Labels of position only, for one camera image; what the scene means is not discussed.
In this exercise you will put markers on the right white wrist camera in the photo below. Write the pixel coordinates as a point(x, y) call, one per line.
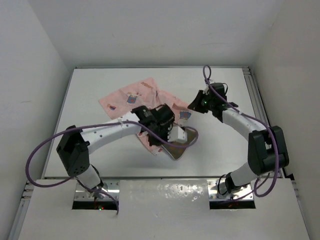
point(209, 87)

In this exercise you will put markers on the pink cartoon print pillowcase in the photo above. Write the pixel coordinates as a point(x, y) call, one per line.
point(144, 93)

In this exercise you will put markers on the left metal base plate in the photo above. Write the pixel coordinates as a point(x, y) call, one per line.
point(108, 192)

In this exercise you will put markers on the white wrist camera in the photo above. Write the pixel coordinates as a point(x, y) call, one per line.
point(177, 134)
point(209, 87)

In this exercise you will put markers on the left aluminium frame rail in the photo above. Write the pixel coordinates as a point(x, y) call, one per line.
point(21, 211)

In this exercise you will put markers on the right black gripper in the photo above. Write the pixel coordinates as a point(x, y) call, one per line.
point(200, 101)

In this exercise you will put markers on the grey orange dotted pillow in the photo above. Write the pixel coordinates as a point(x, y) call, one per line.
point(175, 149)

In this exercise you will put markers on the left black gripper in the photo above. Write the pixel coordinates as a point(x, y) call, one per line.
point(165, 126)

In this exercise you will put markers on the white front cover board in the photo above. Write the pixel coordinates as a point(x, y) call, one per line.
point(163, 210)

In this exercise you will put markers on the aluminium frame rail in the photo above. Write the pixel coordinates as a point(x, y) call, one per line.
point(21, 211)
point(255, 96)

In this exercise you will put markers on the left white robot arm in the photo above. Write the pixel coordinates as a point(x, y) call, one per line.
point(76, 145)

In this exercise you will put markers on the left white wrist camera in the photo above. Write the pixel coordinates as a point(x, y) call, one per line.
point(177, 134)

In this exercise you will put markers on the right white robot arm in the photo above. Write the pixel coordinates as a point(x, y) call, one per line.
point(267, 150)

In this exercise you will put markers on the right aluminium frame rail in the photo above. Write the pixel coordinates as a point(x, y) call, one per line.
point(255, 96)

